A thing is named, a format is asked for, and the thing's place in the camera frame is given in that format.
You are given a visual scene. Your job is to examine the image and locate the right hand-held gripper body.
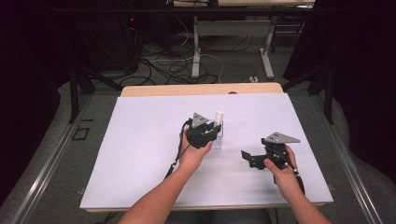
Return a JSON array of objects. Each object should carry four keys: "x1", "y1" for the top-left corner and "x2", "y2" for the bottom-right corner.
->
[{"x1": 248, "y1": 132, "x2": 302, "y2": 172}]

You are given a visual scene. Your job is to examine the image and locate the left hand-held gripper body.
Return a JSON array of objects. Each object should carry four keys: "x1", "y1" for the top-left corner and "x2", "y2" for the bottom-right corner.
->
[{"x1": 185, "y1": 112, "x2": 219, "y2": 150}]

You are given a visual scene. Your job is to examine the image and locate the white cylindrical tube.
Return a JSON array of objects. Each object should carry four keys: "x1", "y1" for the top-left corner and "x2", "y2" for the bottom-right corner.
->
[{"x1": 214, "y1": 110, "x2": 225, "y2": 129}]

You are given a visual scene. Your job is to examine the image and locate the clear plastic compartment organizer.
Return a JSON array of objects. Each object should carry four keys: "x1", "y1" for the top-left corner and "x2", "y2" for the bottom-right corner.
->
[{"x1": 208, "y1": 121, "x2": 226, "y2": 150}]

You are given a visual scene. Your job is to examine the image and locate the person's left hand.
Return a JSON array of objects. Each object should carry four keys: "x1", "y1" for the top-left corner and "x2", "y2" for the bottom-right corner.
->
[{"x1": 179, "y1": 128, "x2": 214, "y2": 172}]

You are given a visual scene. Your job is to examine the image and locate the person's right hand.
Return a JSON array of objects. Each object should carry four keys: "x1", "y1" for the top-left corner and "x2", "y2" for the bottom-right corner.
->
[{"x1": 263, "y1": 145, "x2": 303, "y2": 203}]

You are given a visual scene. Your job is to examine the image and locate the wooden table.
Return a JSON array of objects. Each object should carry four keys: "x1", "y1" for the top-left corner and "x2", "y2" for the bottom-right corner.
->
[{"x1": 120, "y1": 81, "x2": 285, "y2": 98}]

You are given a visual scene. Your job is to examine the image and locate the white table cover sheet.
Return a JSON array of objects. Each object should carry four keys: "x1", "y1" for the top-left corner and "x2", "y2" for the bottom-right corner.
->
[{"x1": 78, "y1": 92, "x2": 334, "y2": 213}]

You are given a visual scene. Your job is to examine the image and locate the black metal stand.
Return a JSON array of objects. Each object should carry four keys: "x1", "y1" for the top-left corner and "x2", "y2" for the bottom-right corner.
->
[
  {"x1": 280, "y1": 63, "x2": 334, "y2": 126},
  {"x1": 68, "y1": 60, "x2": 124, "y2": 124}
]

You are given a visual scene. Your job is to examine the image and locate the black computer tower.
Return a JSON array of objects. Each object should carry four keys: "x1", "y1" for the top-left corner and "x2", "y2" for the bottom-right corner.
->
[{"x1": 122, "y1": 14, "x2": 142, "y2": 73}]

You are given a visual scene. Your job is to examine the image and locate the black horizontal bar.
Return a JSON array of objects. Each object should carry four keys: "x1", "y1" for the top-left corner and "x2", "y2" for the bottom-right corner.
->
[{"x1": 50, "y1": 7, "x2": 316, "y2": 15}]

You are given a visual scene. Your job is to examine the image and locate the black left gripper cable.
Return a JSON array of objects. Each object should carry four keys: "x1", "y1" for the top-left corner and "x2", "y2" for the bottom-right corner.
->
[{"x1": 163, "y1": 119, "x2": 191, "y2": 181}]

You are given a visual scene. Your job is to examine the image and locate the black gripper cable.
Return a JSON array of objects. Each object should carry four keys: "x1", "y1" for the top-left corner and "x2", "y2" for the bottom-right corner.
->
[
  {"x1": 274, "y1": 148, "x2": 306, "y2": 197},
  {"x1": 163, "y1": 119, "x2": 191, "y2": 181}
]

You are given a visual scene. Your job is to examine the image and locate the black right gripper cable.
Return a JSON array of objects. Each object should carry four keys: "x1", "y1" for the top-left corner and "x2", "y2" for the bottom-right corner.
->
[{"x1": 274, "y1": 148, "x2": 306, "y2": 197}]

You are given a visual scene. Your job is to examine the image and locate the tangle of floor cables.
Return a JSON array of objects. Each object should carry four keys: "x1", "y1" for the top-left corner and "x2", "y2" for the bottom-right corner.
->
[{"x1": 120, "y1": 15, "x2": 255, "y2": 87}]

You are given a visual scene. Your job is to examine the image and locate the white metal desk frame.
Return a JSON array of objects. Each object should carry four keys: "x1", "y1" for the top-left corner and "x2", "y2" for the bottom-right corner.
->
[{"x1": 191, "y1": 14, "x2": 278, "y2": 80}]

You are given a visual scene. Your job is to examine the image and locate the aluminium floor rail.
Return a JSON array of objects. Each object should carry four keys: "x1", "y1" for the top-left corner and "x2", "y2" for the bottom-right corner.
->
[
  {"x1": 10, "y1": 94, "x2": 93, "y2": 224},
  {"x1": 310, "y1": 94, "x2": 385, "y2": 224}
]

